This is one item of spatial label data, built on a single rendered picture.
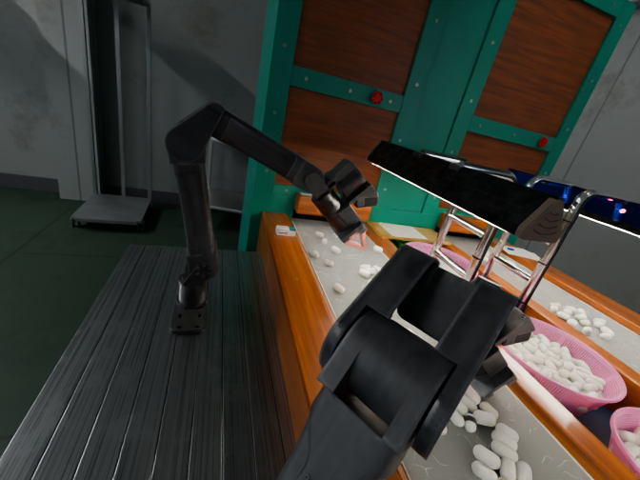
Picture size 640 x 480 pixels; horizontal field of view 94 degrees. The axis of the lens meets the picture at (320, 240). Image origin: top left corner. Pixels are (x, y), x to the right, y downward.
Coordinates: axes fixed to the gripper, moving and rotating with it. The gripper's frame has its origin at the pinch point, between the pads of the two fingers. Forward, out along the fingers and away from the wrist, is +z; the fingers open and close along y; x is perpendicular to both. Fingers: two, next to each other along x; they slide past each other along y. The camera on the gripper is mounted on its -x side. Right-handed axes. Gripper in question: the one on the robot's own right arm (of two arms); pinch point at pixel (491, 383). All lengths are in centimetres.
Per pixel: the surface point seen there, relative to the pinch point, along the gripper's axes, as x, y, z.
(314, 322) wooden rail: 19.8, 16.4, -24.4
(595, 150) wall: -208, 170, 152
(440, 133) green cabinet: -51, 82, -5
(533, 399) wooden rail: -3.9, -4.3, 3.7
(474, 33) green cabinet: -77, 82, -28
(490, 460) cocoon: 7.8, -12.0, -9.0
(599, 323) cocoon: -38, 17, 45
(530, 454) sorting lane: 2.9, -11.4, -0.6
